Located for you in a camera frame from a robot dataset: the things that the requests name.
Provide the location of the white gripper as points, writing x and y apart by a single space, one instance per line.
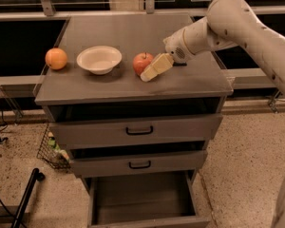
176 47

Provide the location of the red apple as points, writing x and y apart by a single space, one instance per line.
141 61

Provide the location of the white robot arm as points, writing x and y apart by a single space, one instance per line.
243 181

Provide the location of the grey drawer cabinet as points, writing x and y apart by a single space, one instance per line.
74 94

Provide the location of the grey top drawer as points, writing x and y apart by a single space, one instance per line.
136 131

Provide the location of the grey drawer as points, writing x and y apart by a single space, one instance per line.
136 131
152 200
138 164

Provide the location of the grey middle drawer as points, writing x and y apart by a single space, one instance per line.
138 164

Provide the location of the grey bottom drawer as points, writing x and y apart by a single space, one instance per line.
152 200

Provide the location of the dark blue snack bar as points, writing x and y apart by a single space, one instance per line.
179 64

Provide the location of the white bowl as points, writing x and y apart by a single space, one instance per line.
99 60

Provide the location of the orange fruit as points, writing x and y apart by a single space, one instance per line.
56 58

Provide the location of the black pole stand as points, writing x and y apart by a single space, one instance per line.
36 175

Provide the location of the black wire basket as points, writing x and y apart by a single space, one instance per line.
50 152

